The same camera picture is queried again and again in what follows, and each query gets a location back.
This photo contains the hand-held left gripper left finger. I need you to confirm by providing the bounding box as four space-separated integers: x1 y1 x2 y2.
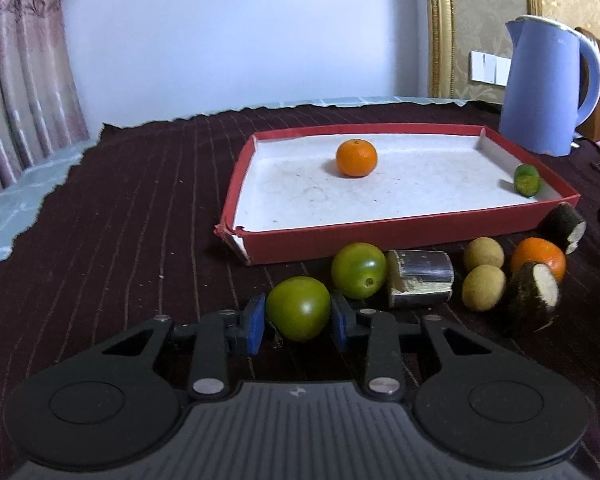
102 294 267 401

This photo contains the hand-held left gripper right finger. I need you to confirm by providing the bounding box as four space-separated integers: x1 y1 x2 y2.
330 292 486 401

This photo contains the green tomato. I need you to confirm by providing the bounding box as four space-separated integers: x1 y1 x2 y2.
330 242 388 301
266 276 332 343

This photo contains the dark sugarcane piece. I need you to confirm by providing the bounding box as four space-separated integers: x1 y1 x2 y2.
504 261 562 337
539 202 587 256
386 249 455 309

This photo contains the red cardboard box tray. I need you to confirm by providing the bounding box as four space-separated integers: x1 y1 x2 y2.
214 123 581 266

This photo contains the orange mandarin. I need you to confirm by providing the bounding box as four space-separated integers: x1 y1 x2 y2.
336 138 378 178
510 237 567 283

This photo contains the dark striped cloth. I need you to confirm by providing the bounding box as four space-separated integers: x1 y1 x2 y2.
0 100 600 480

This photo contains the small green citrus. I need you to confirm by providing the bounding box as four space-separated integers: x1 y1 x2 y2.
513 163 542 198

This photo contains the blue electric kettle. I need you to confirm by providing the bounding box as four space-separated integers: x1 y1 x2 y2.
498 15 600 157

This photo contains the pink patterned curtain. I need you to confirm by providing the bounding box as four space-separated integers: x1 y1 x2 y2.
0 0 91 206

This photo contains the white wall switch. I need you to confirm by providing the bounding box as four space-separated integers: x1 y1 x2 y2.
469 50 512 87

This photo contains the gold framed wall panel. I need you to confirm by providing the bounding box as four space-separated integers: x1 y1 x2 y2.
425 0 543 99

